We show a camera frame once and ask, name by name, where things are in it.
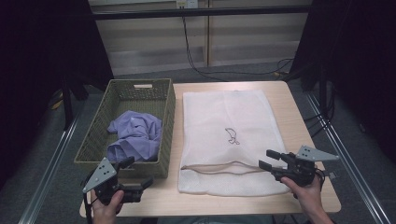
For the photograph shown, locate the black floor cables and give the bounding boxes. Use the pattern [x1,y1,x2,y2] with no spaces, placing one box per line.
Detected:
[302,87,336,138]

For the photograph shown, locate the black metal stand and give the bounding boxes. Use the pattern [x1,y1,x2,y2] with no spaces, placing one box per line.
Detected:
[60,74,91,131]

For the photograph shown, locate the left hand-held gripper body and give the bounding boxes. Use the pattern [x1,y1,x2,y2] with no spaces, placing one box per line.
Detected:
[82,157,148,206]

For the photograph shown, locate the long black wall cable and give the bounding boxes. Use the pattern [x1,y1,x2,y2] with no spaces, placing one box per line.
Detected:
[181,16,295,82]

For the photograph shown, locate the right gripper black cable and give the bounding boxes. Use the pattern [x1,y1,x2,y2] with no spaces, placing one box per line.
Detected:
[313,167,327,189]

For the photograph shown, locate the purple shirt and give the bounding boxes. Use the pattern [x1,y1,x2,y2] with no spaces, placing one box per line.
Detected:
[106,110,163,163]

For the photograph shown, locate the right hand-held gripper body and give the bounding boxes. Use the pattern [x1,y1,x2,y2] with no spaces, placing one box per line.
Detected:
[271,145,340,189]

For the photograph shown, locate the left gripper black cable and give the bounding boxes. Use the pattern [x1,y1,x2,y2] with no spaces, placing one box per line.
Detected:
[81,172,95,224]

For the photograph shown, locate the dark curtain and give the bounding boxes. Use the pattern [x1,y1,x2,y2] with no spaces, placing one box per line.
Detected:
[0,0,115,189]
[284,0,396,164]

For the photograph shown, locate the person's left hand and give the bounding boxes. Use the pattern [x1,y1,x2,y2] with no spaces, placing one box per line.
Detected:
[90,189,125,224]

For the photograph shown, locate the person's right hand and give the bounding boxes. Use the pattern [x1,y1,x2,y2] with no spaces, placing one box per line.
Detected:
[279,175,325,216]

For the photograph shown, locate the white wall outlet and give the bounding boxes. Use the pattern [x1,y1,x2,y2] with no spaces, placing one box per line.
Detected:
[176,0,199,9]

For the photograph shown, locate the green woven basket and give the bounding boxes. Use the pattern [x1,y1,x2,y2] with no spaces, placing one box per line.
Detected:
[74,77,177,180]

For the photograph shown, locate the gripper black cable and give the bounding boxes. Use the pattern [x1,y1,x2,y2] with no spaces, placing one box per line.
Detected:
[81,172,95,224]
[313,167,327,189]

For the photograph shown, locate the metal floor rail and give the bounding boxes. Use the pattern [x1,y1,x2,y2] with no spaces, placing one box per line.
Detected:
[305,92,392,224]
[18,113,80,224]

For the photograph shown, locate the black horizontal bar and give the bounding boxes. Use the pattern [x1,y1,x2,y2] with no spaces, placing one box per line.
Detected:
[92,5,313,21]

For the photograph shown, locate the white mesh laundry bag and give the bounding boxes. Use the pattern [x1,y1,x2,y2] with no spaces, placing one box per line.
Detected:
[177,89,290,198]

